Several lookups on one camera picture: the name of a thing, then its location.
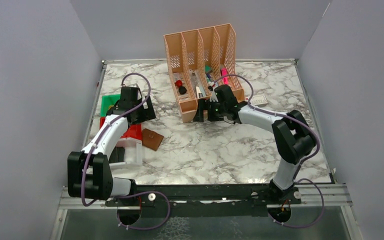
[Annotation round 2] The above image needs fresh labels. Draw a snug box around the peach plastic file organizer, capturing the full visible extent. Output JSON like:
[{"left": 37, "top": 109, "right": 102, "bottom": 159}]
[{"left": 163, "top": 23, "right": 245, "bottom": 123}]

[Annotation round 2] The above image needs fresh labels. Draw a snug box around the black round object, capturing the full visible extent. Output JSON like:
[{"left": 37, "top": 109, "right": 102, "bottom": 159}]
[{"left": 178, "top": 86, "right": 187, "bottom": 95}]

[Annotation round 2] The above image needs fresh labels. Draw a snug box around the small white label box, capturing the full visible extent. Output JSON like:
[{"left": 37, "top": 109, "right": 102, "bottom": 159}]
[{"left": 244, "top": 94, "right": 269, "bottom": 107}]

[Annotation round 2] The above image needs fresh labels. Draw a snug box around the pink marker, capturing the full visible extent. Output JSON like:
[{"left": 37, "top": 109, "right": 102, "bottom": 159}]
[{"left": 220, "top": 66, "right": 229, "bottom": 85}]

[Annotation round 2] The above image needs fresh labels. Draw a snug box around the white plastic bin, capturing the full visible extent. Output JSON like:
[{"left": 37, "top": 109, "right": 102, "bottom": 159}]
[{"left": 109, "top": 138, "right": 143, "bottom": 170}]

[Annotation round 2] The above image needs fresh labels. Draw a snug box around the red plastic bin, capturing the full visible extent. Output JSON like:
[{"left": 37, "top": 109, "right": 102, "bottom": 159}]
[{"left": 99, "top": 116, "right": 143, "bottom": 140}]

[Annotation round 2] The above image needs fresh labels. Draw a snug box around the red round stamp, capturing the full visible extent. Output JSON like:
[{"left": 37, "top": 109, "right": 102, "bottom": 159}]
[{"left": 174, "top": 80, "right": 183, "bottom": 89}]

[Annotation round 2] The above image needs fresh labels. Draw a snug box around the black card stack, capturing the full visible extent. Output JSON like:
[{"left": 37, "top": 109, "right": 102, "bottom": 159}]
[{"left": 108, "top": 147, "right": 126, "bottom": 164}]

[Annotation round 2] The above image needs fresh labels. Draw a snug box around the black metal base rail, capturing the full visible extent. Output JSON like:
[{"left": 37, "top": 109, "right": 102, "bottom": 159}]
[{"left": 105, "top": 183, "right": 302, "bottom": 218}]

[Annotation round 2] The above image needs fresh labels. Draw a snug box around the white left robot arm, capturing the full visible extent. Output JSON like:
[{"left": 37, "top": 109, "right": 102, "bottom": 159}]
[{"left": 67, "top": 86, "right": 156, "bottom": 200}]

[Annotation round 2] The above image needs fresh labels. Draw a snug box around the green plastic bin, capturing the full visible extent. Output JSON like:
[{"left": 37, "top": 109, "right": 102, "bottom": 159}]
[{"left": 100, "top": 94, "right": 121, "bottom": 117}]

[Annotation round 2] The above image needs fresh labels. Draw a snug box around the white stapler tool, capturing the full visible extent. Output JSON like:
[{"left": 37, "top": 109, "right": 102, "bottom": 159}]
[{"left": 195, "top": 86, "right": 204, "bottom": 99}]

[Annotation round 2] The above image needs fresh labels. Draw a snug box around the brown leather card holder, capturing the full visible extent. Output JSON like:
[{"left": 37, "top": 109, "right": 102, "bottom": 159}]
[{"left": 142, "top": 128, "right": 164, "bottom": 151}]

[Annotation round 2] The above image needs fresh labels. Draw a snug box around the teal eraser block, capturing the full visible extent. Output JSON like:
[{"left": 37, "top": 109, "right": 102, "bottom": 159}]
[{"left": 204, "top": 65, "right": 213, "bottom": 74}]

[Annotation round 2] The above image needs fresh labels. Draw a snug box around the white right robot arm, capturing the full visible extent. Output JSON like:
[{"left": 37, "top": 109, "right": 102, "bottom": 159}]
[{"left": 193, "top": 85, "right": 319, "bottom": 199}]

